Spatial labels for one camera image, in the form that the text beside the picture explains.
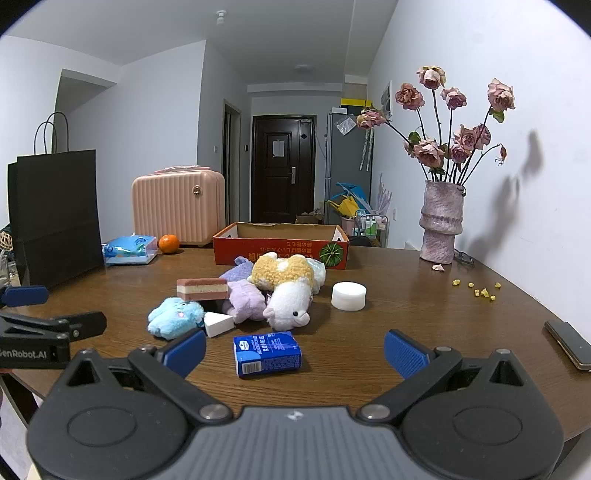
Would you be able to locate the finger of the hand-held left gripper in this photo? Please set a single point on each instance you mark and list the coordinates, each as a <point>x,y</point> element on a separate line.
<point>27,295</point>
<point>83,323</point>

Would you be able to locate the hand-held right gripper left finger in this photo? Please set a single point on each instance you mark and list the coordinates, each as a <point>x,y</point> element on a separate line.
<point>187,353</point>

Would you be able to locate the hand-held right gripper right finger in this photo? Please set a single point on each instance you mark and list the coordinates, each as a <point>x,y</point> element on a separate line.
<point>406,355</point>

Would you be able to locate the white triangular sponge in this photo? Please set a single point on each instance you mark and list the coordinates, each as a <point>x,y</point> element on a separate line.
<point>217,326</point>

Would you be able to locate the pink layered sponge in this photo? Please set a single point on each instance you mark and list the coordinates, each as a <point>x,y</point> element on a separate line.
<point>203,288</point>

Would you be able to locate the lavender fluffy towel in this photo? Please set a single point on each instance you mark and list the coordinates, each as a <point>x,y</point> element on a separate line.
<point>244,300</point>

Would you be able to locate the blue pocket tissue packet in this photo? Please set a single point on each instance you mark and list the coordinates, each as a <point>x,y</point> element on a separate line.
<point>265,355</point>

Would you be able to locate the white round sponge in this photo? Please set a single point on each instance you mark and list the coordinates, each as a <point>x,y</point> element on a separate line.
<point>348,295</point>

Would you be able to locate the purple knitted cloth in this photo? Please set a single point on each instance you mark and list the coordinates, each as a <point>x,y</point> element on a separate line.
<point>235,275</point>

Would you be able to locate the iridescent shiny pouch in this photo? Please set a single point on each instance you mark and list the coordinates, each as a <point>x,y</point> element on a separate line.
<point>318,273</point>

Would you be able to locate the yellow and white plush toy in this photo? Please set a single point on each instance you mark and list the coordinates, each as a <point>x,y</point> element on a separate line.
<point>281,272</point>

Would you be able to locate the red cardboard box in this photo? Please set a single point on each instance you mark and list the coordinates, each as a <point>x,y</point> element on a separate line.
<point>277,249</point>

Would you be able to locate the woven rattan ball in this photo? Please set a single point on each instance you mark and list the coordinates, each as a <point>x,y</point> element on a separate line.
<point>4,241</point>

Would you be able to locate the black paper bag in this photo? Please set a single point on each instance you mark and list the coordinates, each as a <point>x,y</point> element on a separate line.
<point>55,221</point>

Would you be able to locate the blue tissue pack in clear box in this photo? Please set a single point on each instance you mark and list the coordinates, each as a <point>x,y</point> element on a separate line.
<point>129,248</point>

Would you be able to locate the scattered yellow crumbs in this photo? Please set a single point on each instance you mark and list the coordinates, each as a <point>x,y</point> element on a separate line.
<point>484,291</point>

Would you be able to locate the orange fruit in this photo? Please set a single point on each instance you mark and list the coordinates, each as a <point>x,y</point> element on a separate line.
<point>168,243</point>

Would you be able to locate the trolley cart with bottles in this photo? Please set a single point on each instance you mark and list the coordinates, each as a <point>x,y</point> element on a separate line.
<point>371,226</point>

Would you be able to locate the pink ceramic vase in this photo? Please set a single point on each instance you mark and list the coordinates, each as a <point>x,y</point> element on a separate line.
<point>438,221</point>

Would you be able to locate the pink bucket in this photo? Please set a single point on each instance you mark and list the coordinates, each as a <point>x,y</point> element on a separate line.
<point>346,226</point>

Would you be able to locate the pink ribbed suitcase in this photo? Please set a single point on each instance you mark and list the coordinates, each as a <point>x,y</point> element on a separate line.
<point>175,207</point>

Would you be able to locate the purple feather decoration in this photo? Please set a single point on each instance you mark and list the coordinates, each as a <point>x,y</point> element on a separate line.
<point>384,196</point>

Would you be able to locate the dark smartphone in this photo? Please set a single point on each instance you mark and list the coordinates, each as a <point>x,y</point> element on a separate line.
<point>568,344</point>

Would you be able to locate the brown cardboard box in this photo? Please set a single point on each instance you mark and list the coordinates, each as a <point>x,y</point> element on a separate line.
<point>308,219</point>

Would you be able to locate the dark brown entrance door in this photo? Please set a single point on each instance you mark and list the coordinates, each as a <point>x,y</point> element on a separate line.
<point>281,189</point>

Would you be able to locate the dark side door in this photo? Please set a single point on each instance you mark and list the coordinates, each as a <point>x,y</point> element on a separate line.
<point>231,161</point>

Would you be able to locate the bunch of dried pink roses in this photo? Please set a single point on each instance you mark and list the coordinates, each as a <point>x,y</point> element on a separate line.
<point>431,154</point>

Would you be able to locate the grey refrigerator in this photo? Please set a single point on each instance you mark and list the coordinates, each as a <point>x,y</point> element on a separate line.
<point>337,161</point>

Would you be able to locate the folded clear umbrella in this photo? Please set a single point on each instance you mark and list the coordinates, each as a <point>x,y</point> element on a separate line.
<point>366,150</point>

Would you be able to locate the white paper notice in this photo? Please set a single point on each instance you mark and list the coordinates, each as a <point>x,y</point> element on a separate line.
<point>277,148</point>

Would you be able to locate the clear plastic bag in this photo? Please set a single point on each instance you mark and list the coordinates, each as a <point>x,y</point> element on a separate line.
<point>345,124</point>

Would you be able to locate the yellow and black box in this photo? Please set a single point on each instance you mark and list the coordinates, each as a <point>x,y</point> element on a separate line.
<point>355,102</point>

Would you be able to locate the white ceiling fixture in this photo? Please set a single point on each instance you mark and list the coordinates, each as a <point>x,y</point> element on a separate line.
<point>221,17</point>

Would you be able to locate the framed wall picture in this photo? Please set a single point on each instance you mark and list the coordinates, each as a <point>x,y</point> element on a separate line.
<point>387,99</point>

